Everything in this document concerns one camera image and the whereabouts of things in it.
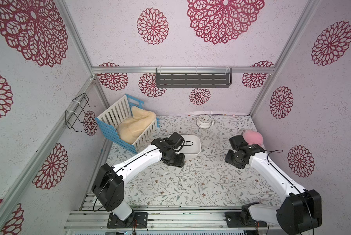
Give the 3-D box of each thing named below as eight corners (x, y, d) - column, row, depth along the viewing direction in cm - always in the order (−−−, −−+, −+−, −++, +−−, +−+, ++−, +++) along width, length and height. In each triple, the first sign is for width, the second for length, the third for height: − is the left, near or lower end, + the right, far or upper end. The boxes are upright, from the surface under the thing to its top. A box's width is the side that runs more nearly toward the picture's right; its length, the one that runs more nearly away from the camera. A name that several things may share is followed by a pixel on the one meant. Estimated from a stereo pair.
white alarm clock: (200, 129, 115) (201, 125, 111) (195, 120, 121) (195, 116, 118) (213, 126, 117) (214, 122, 113) (207, 117, 124) (208, 113, 120)
